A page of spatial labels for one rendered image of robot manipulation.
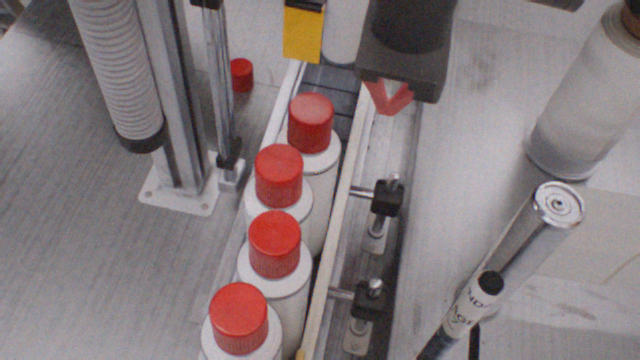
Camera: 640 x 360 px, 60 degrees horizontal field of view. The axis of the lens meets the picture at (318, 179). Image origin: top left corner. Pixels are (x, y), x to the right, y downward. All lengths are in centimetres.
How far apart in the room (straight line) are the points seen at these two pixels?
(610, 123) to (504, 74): 19
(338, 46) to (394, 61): 29
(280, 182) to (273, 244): 5
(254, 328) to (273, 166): 11
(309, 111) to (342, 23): 29
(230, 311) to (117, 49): 15
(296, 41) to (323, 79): 26
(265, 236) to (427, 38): 18
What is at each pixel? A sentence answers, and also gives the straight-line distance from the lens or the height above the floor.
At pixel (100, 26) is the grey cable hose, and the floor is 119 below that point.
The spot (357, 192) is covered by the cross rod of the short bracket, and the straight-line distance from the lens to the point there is 57.
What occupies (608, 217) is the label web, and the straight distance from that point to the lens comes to 48.
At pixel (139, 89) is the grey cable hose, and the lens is 34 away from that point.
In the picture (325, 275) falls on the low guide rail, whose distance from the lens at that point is 51.
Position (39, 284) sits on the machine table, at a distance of 65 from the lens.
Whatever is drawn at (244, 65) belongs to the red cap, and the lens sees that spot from 74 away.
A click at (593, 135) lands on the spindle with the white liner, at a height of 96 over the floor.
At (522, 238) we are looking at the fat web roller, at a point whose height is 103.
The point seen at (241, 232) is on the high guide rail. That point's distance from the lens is 48.
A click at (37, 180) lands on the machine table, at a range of 72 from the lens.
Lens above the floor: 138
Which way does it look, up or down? 56 degrees down
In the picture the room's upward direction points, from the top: 7 degrees clockwise
